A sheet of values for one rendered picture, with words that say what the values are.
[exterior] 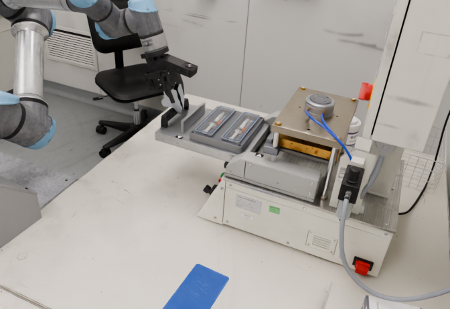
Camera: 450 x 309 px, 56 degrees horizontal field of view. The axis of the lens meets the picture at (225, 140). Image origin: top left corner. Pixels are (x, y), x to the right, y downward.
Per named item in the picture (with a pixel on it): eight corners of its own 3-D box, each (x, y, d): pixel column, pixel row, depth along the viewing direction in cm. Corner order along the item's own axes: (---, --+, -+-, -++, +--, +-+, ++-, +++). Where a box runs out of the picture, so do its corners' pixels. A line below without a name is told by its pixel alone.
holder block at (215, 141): (263, 124, 135) (264, 117, 133) (240, 154, 119) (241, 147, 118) (217, 112, 140) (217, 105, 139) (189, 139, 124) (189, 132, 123)
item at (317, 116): (373, 132, 125) (384, 92, 118) (357, 190, 100) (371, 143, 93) (294, 112, 132) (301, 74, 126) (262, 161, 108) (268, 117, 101)
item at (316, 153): (348, 131, 124) (355, 102, 119) (334, 169, 107) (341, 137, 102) (292, 117, 130) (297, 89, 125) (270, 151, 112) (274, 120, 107)
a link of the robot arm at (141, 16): (132, -2, 125) (157, -8, 122) (144, 35, 129) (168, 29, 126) (119, 3, 118) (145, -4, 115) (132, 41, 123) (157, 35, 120)
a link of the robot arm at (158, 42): (168, 29, 126) (154, 37, 119) (173, 44, 127) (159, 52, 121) (148, 34, 129) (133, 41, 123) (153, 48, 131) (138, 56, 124)
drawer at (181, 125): (268, 134, 137) (271, 113, 133) (244, 169, 120) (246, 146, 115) (188, 112, 146) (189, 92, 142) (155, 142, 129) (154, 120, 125)
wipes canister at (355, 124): (354, 149, 168) (363, 115, 160) (351, 159, 161) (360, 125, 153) (333, 143, 170) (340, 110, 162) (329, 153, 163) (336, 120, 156)
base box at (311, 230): (388, 206, 138) (402, 163, 129) (374, 290, 108) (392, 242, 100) (238, 161, 155) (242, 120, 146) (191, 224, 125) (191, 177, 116)
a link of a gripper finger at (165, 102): (169, 114, 136) (160, 88, 132) (184, 113, 133) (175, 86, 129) (164, 118, 133) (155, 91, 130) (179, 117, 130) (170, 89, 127)
